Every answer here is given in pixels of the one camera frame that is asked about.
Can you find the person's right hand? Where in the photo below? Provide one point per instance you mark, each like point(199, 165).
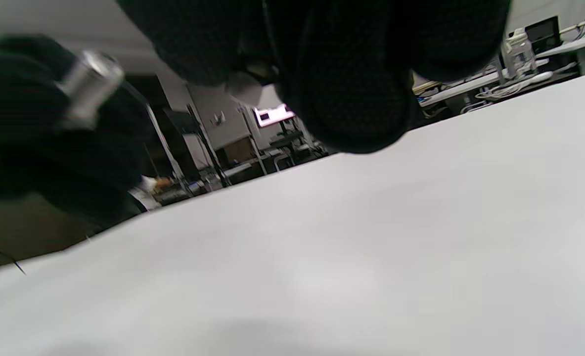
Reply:
point(346, 74)

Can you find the person's left hand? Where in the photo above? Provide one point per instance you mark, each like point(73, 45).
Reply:
point(20, 148)

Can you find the silver metal screw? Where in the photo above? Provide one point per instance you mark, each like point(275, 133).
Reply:
point(87, 89)

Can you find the pink lit monitor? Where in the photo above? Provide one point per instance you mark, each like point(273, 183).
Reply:
point(272, 116)

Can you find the clear plastic bottle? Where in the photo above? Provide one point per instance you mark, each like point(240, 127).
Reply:
point(519, 54)

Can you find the black monitor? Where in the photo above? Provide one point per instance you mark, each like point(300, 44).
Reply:
point(543, 32)

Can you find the white desk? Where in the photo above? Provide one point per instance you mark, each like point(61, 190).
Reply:
point(569, 47)

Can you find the aluminium frame rack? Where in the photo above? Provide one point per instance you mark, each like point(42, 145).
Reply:
point(166, 148)

